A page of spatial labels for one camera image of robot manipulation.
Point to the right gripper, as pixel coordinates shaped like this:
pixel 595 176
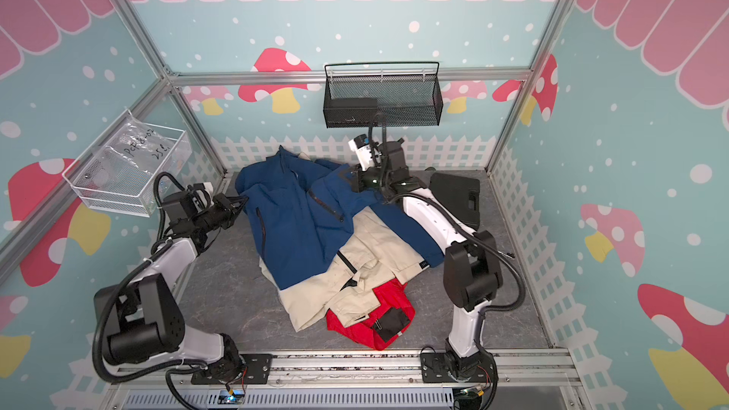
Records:
pixel 358 181

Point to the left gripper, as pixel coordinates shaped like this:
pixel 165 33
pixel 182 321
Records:
pixel 224 201

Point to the blue jacket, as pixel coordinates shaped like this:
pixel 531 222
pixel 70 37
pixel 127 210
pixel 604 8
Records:
pixel 302 213

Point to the beige jacket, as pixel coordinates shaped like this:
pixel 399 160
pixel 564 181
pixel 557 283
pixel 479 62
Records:
pixel 385 245

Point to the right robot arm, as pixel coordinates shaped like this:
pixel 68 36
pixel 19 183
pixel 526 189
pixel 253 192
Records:
pixel 478 278

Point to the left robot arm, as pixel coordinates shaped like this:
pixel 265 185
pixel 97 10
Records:
pixel 140 326

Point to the red jacket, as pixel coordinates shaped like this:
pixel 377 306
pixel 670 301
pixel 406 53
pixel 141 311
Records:
pixel 382 326

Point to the black plastic case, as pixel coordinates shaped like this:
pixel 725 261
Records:
pixel 459 195

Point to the black box in basket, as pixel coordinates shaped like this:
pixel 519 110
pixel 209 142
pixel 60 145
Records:
pixel 349 112

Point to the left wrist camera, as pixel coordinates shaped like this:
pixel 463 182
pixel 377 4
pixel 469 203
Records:
pixel 203 188

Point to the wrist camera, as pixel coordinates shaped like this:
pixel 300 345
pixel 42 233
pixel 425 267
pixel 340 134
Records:
pixel 362 147
pixel 203 188

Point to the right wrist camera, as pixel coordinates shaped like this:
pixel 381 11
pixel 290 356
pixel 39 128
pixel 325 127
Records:
pixel 362 147

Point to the black mesh wall basket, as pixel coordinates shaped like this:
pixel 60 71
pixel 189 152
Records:
pixel 408 93

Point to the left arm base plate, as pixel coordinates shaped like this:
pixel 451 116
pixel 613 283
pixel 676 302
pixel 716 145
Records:
pixel 249 369

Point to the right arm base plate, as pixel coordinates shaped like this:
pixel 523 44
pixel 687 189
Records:
pixel 448 367

